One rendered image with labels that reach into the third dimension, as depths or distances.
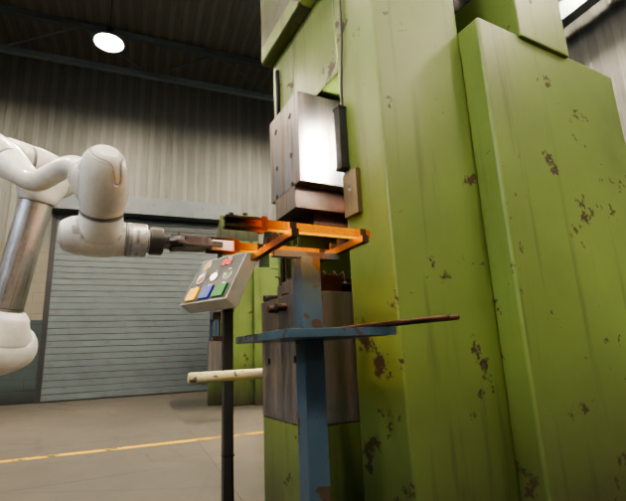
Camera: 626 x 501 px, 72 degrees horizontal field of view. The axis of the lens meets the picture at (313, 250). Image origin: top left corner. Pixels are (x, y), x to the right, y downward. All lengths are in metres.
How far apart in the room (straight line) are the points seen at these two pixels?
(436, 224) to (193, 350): 8.39
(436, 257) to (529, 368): 0.46
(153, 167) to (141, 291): 2.80
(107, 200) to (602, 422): 1.74
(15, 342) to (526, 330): 1.68
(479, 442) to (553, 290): 0.61
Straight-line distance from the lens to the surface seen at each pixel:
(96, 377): 9.58
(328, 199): 1.82
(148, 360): 9.55
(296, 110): 1.87
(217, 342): 6.79
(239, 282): 2.08
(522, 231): 1.72
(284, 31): 2.48
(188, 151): 10.69
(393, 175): 1.50
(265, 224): 1.07
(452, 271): 1.56
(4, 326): 1.70
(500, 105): 1.88
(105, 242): 1.20
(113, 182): 1.13
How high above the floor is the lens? 0.71
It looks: 13 degrees up
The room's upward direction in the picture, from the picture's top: 2 degrees counter-clockwise
